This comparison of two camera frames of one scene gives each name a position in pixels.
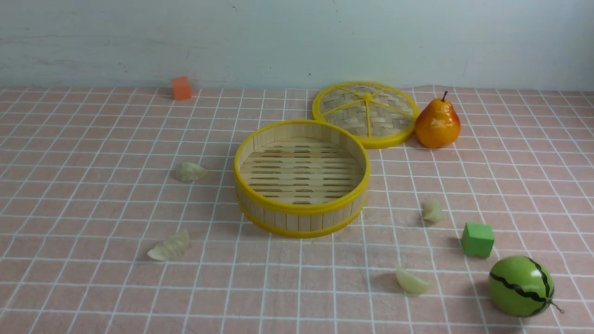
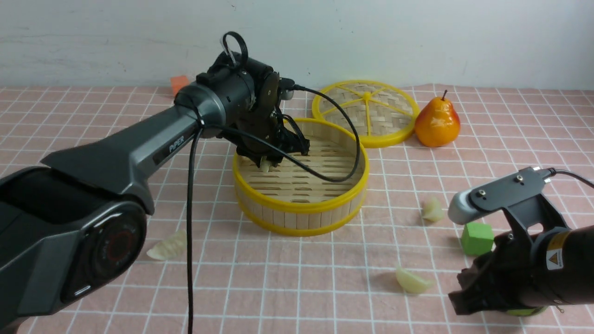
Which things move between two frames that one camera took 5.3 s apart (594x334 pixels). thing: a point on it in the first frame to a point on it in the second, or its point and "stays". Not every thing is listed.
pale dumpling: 433,212 stays
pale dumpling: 170,248 stays
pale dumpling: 188,172 to 264,163
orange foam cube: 181,88 stays
